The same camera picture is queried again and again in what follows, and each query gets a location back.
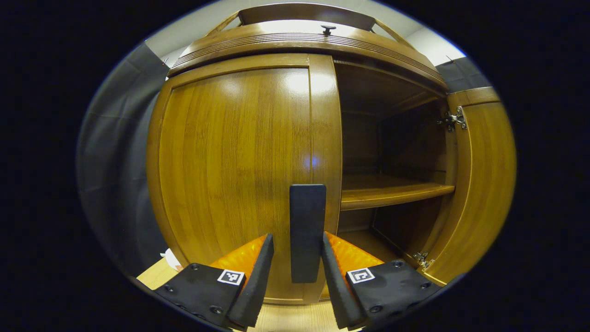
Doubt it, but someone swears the wooden ribbed drawer front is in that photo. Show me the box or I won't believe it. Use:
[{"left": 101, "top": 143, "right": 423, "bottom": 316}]
[{"left": 168, "top": 22, "right": 448, "bottom": 89}]

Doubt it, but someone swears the wooden inner shelf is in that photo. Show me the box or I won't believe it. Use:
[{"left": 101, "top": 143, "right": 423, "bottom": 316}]
[{"left": 340, "top": 174, "right": 456, "bottom": 212}]

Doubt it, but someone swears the white plush toy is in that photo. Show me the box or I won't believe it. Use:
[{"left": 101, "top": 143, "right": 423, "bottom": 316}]
[{"left": 160, "top": 248, "right": 184, "bottom": 272}]

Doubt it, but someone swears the metal door hinge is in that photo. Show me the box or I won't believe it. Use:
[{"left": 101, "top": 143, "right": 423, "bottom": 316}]
[
  {"left": 413, "top": 251, "right": 435, "bottom": 271},
  {"left": 437, "top": 107, "right": 468, "bottom": 133}
]

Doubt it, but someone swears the wooden double-door shoe cabinet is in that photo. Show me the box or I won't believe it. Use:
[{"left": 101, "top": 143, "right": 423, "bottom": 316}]
[{"left": 147, "top": 2, "right": 518, "bottom": 305}]

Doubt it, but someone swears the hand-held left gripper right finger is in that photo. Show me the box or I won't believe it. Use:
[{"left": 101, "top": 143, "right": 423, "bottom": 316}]
[{"left": 321, "top": 231, "right": 444, "bottom": 330}]

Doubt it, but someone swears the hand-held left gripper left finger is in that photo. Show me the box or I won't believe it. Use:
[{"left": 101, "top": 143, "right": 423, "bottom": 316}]
[{"left": 153, "top": 233, "right": 275, "bottom": 330}]

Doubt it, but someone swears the black door handle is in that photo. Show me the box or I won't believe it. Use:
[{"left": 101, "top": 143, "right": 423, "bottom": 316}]
[{"left": 289, "top": 184, "right": 327, "bottom": 284}]

